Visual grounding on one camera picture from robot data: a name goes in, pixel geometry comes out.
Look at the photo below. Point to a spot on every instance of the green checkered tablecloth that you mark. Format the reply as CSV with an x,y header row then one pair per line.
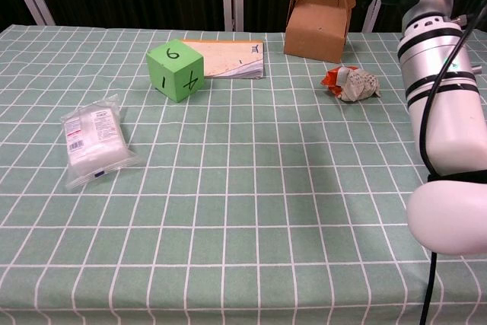
x,y
243,207

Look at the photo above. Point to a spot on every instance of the crumpled orange white wrapper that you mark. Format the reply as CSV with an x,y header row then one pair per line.
x,y
354,85

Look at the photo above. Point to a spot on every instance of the cream notepad with orange edge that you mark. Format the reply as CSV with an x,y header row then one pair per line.
x,y
232,58

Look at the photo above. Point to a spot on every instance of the clear packet of white pads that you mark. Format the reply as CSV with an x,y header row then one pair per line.
x,y
95,138

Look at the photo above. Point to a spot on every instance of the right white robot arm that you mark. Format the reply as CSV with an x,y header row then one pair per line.
x,y
437,74

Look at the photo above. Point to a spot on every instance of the brown cardboard carry box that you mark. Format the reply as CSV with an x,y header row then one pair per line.
x,y
314,36

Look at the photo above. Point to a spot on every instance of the green numbered foam cube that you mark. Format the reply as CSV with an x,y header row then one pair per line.
x,y
173,74

